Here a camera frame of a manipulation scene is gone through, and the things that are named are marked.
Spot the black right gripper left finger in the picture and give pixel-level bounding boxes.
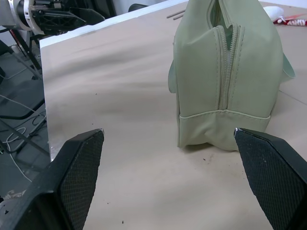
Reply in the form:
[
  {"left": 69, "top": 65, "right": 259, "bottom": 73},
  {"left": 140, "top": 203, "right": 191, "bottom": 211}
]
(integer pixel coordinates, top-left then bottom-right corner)
[{"left": 0, "top": 128, "right": 105, "bottom": 230}]

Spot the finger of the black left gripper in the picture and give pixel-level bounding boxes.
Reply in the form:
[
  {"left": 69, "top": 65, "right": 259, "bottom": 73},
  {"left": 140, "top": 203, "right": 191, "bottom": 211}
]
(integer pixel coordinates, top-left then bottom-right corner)
[{"left": 69, "top": 7, "right": 106, "bottom": 25}]

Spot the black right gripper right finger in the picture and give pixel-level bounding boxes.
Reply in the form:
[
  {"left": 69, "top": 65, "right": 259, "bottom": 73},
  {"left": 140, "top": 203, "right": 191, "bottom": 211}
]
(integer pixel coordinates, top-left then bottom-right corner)
[{"left": 233, "top": 127, "right": 307, "bottom": 230}]

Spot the light green zippered pouch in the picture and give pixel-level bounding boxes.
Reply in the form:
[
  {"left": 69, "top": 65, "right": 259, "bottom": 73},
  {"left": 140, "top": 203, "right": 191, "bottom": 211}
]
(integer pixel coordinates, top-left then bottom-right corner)
[{"left": 167, "top": 0, "right": 296, "bottom": 152}]

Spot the dark chair back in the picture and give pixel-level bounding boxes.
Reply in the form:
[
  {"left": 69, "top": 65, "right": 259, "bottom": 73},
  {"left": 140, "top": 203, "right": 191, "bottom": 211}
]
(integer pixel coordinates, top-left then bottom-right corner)
[{"left": 128, "top": 3, "right": 145, "bottom": 13}]

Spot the beige table cover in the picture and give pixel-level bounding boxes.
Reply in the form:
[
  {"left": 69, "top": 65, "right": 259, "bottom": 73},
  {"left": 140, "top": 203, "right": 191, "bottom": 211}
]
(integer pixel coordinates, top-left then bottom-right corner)
[{"left": 39, "top": 0, "right": 307, "bottom": 230}]

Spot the red and white packet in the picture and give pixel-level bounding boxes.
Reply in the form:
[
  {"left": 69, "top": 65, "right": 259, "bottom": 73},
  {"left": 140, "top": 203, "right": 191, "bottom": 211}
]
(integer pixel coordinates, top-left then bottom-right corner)
[{"left": 273, "top": 12, "right": 307, "bottom": 27}]

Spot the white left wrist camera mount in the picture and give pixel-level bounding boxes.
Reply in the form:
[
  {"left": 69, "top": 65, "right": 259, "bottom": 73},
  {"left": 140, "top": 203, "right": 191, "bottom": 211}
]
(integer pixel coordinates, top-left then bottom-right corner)
[{"left": 21, "top": 0, "right": 45, "bottom": 34}]

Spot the white floor cable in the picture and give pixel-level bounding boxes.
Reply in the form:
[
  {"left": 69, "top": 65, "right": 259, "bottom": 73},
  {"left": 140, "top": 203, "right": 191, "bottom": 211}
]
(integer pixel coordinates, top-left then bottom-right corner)
[{"left": 0, "top": 93, "right": 47, "bottom": 183}]

